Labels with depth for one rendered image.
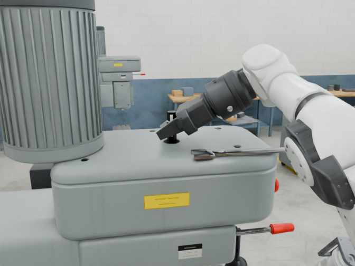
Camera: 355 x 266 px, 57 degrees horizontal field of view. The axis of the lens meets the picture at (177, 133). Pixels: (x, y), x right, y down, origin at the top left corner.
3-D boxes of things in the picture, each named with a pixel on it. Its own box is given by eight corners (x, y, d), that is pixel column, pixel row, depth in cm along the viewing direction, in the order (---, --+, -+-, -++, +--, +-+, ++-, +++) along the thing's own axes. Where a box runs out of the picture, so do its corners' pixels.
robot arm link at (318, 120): (252, 87, 58) (304, 135, 41) (306, 61, 58) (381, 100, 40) (269, 134, 63) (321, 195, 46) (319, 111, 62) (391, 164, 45)
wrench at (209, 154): (301, 147, 71) (302, 143, 70) (311, 153, 67) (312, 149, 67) (190, 153, 67) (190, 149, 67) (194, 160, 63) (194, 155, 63)
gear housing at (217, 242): (207, 210, 96) (208, 179, 93) (236, 265, 73) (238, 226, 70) (90, 220, 90) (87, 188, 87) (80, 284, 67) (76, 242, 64)
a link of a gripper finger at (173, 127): (155, 129, 72) (179, 116, 70) (162, 141, 72) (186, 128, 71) (153, 131, 70) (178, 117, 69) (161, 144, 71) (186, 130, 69)
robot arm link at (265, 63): (253, 90, 73) (277, 113, 61) (235, 56, 69) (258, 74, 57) (279, 74, 72) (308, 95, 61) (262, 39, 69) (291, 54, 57)
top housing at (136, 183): (239, 175, 95) (242, 122, 91) (282, 224, 71) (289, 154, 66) (72, 187, 88) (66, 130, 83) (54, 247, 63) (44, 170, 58)
